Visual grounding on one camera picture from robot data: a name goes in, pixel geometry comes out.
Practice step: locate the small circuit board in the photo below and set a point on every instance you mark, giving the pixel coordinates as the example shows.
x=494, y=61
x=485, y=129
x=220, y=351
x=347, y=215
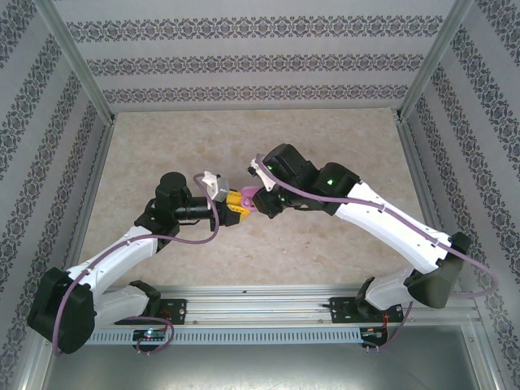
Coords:
x=150, y=334
x=373, y=332

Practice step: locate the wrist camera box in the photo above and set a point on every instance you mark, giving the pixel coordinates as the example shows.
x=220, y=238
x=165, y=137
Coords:
x=215, y=186
x=262, y=172

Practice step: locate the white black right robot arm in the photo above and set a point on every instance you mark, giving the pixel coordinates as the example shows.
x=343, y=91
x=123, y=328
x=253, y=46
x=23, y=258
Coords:
x=390, y=227

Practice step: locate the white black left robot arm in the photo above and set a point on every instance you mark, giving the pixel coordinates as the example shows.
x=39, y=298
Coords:
x=118, y=256

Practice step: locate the aluminium frame post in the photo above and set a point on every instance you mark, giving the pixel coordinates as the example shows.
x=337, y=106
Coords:
x=81, y=61
x=436, y=61

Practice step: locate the aluminium frame side rail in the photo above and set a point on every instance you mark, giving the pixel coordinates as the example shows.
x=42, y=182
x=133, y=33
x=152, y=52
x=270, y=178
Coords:
x=81, y=211
x=422, y=170

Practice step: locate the grey metal base sheet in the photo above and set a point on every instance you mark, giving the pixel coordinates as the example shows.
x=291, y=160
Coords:
x=260, y=365

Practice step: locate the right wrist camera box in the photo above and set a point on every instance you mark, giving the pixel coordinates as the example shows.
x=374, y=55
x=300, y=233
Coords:
x=262, y=172

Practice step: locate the pink earbud charging case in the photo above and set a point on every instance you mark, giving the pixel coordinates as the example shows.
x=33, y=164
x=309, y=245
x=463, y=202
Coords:
x=247, y=201

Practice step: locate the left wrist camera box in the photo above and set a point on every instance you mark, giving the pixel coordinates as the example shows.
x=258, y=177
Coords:
x=215, y=186

